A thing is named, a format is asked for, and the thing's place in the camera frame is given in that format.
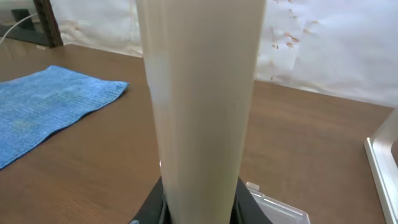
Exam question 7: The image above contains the white pipette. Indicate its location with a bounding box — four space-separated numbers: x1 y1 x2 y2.
135 0 267 224

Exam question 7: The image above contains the black floor bracket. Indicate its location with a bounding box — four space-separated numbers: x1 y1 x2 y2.
0 8 50 48

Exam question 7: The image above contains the white and blue stand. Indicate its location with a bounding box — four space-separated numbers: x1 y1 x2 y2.
363 108 398 224

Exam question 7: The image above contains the white cable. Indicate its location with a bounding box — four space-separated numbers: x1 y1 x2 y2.
0 12 39 44

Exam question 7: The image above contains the blue cloth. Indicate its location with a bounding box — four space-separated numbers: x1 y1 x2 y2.
0 64 130 170

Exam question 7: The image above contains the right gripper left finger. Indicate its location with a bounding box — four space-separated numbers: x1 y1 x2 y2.
129 176 171 224

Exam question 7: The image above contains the red and yellow tip box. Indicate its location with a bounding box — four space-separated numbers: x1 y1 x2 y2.
245 181 312 224

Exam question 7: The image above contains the dark wooden post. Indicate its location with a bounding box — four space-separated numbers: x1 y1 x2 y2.
32 0 64 49

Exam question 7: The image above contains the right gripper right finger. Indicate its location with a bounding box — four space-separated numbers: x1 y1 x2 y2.
231 176 274 224

